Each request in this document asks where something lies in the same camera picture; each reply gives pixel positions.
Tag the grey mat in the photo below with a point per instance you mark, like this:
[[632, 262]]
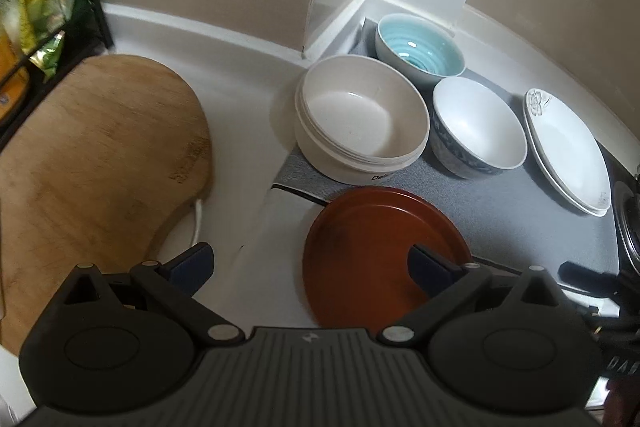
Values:
[[525, 227]]

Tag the gas stove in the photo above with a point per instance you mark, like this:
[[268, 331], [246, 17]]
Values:
[[627, 227]]

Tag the brown round plate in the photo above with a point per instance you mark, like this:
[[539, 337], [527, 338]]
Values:
[[360, 252]]

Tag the cream plastic bowl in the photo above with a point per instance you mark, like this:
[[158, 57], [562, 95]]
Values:
[[330, 164], [360, 112]]

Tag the white bowl with blue pattern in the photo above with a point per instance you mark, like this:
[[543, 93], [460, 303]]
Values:
[[475, 127]]

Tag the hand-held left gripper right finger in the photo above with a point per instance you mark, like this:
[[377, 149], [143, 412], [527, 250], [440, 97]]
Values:
[[425, 269]]

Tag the blue glazed bowl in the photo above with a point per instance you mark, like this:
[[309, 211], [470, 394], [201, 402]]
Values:
[[420, 52]]

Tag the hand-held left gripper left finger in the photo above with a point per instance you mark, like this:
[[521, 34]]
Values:
[[192, 266]]

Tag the orange packet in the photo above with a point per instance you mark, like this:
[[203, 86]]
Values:
[[12, 72]]

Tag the wooden cutting board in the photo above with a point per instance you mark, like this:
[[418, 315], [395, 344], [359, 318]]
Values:
[[95, 167]]

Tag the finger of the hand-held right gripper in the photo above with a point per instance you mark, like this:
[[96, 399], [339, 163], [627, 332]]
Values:
[[585, 276]]

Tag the small green snack packet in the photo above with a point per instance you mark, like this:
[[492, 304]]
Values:
[[50, 54]]

